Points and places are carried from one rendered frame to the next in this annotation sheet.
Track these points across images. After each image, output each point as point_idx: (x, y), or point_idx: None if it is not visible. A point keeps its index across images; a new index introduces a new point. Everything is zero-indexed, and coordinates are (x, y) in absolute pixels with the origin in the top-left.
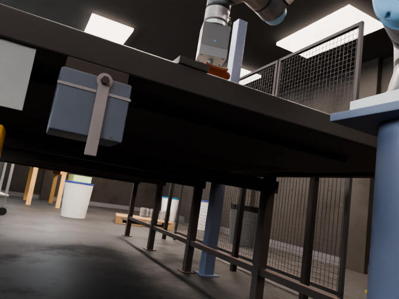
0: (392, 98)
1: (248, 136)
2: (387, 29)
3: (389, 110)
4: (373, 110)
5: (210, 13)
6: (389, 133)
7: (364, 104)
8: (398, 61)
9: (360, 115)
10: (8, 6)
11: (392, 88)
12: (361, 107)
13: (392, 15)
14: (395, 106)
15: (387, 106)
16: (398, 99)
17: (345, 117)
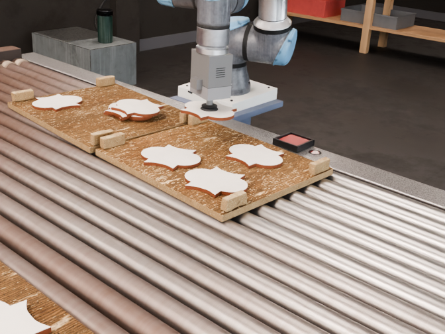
0: (253, 102)
1: None
2: (264, 59)
3: (261, 113)
4: (254, 114)
5: (228, 41)
6: (242, 120)
7: (240, 105)
8: (236, 66)
9: (248, 117)
10: (441, 189)
11: (238, 88)
12: (238, 108)
13: (286, 63)
14: (263, 111)
15: (260, 111)
16: (255, 102)
17: (240, 119)
